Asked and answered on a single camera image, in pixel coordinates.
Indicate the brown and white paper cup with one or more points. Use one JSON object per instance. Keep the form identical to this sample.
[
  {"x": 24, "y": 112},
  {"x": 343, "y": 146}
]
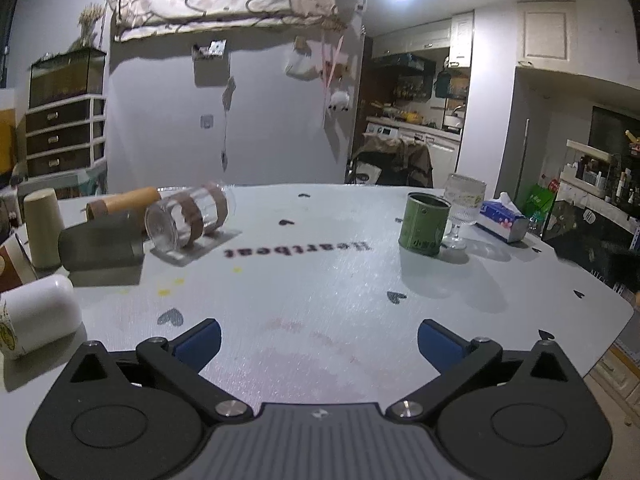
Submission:
[{"x": 12, "y": 265}]

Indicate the clear glass goblet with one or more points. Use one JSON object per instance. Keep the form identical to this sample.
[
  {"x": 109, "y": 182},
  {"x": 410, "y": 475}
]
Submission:
[{"x": 464, "y": 200}]

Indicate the beige cup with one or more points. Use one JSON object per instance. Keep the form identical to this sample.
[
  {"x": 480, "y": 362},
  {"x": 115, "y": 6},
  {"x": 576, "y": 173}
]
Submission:
[{"x": 42, "y": 225}]

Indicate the wall-mounted holder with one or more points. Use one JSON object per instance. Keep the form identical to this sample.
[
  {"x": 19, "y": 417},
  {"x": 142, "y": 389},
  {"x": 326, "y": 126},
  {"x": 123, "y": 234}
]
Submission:
[{"x": 210, "y": 50}]

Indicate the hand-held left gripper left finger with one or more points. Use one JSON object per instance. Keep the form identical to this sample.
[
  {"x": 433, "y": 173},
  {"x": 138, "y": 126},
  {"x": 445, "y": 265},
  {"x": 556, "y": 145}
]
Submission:
[{"x": 200, "y": 344}]

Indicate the dark grey cup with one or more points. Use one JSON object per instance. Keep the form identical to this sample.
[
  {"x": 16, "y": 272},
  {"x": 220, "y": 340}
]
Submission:
[{"x": 97, "y": 247}]

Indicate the white upper kitchen cabinets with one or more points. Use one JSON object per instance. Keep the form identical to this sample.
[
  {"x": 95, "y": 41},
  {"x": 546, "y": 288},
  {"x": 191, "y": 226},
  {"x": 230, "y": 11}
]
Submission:
[{"x": 425, "y": 37}]

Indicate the glass fish tank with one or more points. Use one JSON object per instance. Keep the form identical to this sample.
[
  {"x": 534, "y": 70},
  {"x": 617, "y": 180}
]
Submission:
[{"x": 67, "y": 77}]

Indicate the white plush toy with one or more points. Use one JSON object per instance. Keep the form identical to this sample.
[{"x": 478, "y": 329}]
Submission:
[{"x": 339, "y": 100}]

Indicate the dark hanging bag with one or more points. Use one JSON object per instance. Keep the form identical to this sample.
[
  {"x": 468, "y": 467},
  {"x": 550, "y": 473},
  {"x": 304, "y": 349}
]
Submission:
[{"x": 445, "y": 84}]

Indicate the white drawer cabinet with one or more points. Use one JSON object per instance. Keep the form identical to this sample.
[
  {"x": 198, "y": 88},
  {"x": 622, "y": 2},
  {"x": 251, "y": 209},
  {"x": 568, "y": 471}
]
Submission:
[{"x": 65, "y": 135}]

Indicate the shelf with bottles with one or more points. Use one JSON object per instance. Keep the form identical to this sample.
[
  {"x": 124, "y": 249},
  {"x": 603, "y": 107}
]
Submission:
[{"x": 600, "y": 170}]

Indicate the yellow box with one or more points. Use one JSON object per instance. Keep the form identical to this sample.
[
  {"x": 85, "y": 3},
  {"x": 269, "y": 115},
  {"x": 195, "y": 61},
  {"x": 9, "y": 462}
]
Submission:
[{"x": 7, "y": 137}]

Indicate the dried flower bunch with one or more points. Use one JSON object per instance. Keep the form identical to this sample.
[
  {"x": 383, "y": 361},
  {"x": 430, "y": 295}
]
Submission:
[{"x": 90, "y": 22}]

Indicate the tan wooden cup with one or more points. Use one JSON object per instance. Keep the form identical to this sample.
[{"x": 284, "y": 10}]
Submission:
[{"x": 125, "y": 202}]

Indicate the chair with brown jacket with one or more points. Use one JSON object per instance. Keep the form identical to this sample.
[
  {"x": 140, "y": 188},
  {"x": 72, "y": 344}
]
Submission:
[{"x": 400, "y": 160}]

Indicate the clear cup with brown bands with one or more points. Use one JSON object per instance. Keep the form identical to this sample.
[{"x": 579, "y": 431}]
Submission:
[{"x": 190, "y": 215}]

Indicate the blue and white tissue box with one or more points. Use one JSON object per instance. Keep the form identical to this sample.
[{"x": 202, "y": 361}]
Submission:
[{"x": 502, "y": 221}]

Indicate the green tin can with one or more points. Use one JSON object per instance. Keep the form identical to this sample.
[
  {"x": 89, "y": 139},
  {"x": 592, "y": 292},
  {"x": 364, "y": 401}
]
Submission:
[{"x": 422, "y": 222}]

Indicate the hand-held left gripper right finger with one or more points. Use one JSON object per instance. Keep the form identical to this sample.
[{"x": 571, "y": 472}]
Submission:
[{"x": 439, "y": 344}]

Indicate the green carton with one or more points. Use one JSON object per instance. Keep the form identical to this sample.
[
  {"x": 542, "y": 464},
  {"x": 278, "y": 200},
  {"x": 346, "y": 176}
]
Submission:
[{"x": 537, "y": 200}]

